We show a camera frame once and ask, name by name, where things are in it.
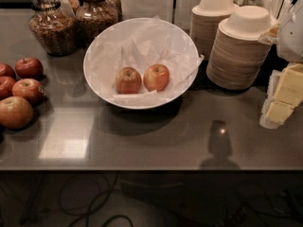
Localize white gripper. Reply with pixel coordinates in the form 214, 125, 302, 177
258, 0, 303, 130

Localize white bowl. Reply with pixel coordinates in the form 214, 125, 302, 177
82, 17, 201, 111

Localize red apple back left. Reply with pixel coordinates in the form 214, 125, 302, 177
15, 58, 44, 79

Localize red apple middle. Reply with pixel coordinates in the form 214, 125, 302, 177
12, 79, 45, 105

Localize large red apple front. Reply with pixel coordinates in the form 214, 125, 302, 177
0, 96, 33, 130

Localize red apple left edge middle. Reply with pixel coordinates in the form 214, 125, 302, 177
0, 76, 16, 100

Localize red apple edge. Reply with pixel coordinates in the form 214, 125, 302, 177
0, 63, 16, 79
0, 76, 16, 100

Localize red apple far left edge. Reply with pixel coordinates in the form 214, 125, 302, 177
0, 63, 16, 79

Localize front stack paper bowls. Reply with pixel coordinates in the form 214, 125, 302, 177
206, 6, 274, 90

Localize stack paper bowls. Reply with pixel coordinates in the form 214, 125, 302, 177
189, 0, 238, 61
206, 6, 274, 90

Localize back stack paper bowls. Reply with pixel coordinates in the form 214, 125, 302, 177
189, 0, 238, 61

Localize white paper liner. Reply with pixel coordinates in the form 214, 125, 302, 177
89, 14, 205, 108

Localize white napkin dispenser box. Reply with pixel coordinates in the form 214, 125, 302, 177
121, 0, 173, 22

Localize glass granola jar right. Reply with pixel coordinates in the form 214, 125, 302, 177
76, 0, 118, 44

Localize glass granola jar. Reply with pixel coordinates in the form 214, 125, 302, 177
76, 0, 118, 44
28, 0, 77, 56

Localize glass granola jar left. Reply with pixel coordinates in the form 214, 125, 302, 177
28, 0, 77, 56

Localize black floor cable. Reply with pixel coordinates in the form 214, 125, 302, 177
58, 171, 135, 227

